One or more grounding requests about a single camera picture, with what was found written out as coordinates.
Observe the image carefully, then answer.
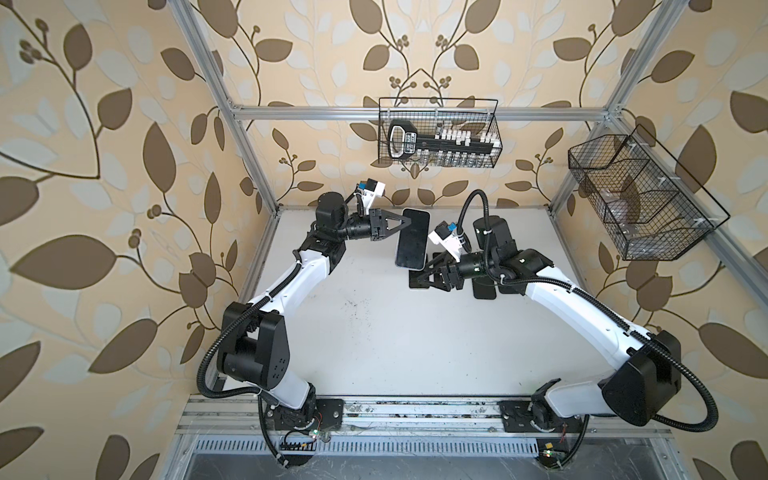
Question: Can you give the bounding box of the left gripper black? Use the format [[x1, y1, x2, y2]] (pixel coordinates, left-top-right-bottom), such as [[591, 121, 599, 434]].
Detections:
[[332, 210, 408, 243]]

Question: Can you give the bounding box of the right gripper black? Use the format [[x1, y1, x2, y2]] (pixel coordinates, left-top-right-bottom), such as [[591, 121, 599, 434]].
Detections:
[[416, 250, 496, 292]]

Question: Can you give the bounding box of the phone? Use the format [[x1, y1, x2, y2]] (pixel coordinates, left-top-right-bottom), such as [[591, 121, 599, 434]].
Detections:
[[408, 270, 431, 289], [395, 208, 430, 270]]

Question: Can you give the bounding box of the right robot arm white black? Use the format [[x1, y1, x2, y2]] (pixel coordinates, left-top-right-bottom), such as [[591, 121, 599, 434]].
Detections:
[[408, 189, 719, 433]]

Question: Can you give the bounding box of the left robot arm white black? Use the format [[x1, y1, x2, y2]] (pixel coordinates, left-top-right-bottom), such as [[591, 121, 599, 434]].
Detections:
[[196, 192, 416, 410]]

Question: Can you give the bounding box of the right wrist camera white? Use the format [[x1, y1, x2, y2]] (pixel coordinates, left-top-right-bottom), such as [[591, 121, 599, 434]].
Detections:
[[427, 221, 471, 261]]

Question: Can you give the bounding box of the back wire basket black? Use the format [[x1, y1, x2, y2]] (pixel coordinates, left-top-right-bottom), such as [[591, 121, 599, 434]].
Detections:
[[377, 96, 503, 169]]

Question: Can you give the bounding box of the wire basket black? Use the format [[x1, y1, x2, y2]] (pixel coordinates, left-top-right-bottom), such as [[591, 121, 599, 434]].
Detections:
[[377, 96, 503, 169], [568, 124, 731, 261]]

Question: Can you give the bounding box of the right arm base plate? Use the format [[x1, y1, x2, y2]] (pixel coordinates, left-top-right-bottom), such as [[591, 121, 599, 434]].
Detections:
[[497, 398, 583, 435]]

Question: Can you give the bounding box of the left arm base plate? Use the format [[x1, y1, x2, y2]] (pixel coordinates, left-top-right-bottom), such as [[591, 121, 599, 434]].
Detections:
[[266, 398, 345, 432]]

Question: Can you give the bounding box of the right wire basket black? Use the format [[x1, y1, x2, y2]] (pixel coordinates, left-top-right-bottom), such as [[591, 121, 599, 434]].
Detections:
[[568, 124, 731, 261]]

